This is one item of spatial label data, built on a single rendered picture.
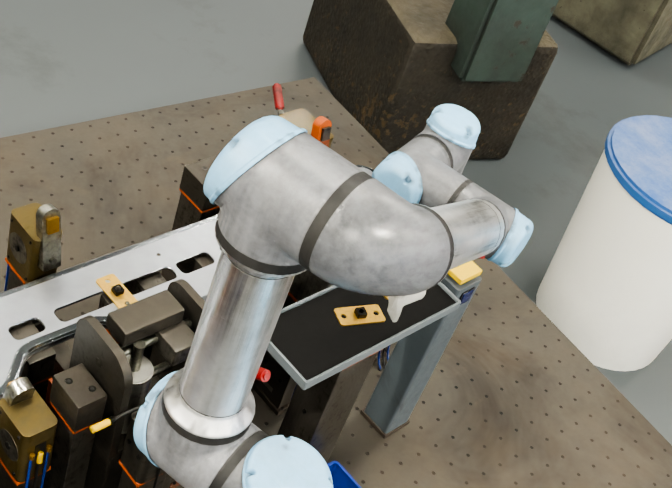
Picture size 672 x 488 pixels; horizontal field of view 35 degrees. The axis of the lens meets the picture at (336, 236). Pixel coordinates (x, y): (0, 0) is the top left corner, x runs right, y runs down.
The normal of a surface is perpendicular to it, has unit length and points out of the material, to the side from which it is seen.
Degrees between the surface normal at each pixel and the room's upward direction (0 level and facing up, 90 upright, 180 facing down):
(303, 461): 7
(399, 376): 90
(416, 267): 70
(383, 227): 37
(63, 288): 0
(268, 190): 62
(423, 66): 90
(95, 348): 90
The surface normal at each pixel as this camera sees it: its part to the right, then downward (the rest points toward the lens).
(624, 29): -0.64, 0.40
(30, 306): 0.27, -0.72
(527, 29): 0.35, 0.69
